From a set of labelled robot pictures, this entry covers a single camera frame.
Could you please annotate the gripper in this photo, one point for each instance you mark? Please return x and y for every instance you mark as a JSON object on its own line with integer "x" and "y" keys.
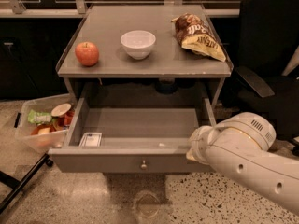
{"x": 199, "y": 141}

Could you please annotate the grey top drawer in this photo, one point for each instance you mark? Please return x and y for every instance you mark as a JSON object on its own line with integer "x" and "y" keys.
{"x": 130, "y": 140}

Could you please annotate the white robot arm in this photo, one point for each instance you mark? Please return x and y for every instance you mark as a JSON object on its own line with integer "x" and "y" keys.
{"x": 239, "y": 149}

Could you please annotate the grey cabinet with glass top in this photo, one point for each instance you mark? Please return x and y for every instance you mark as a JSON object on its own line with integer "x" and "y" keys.
{"x": 104, "y": 26}

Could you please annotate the black tape roll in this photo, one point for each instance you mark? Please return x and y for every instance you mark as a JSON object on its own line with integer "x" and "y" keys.
{"x": 166, "y": 86}

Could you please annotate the brown yellow chip bag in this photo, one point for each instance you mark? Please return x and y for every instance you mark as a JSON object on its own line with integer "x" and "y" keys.
{"x": 194, "y": 34}

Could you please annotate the white ceramic bowl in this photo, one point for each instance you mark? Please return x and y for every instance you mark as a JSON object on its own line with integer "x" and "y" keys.
{"x": 138, "y": 44}

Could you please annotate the small white bowl in bin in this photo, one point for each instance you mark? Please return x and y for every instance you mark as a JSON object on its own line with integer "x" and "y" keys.
{"x": 60, "y": 110}

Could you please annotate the red apple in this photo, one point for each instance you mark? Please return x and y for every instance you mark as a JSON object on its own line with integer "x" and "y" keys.
{"x": 87, "y": 53}

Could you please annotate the black office chair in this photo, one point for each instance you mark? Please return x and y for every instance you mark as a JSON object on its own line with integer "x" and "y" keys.
{"x": 265, "y": 76}

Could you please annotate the clear plastic storage bin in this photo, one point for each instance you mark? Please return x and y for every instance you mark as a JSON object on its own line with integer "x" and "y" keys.
{"x": 42, "y": 137}

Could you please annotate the green snack bag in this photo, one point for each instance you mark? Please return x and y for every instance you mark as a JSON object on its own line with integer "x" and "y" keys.
{"x": 35, "y": 117}

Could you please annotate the black chair leg with caster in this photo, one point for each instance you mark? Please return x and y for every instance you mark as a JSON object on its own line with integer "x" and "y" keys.
{"x": 17, "y": 185}

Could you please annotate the metal railing frame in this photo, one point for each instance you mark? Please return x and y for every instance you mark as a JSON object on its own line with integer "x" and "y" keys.
{"x": 78, "y": 0}

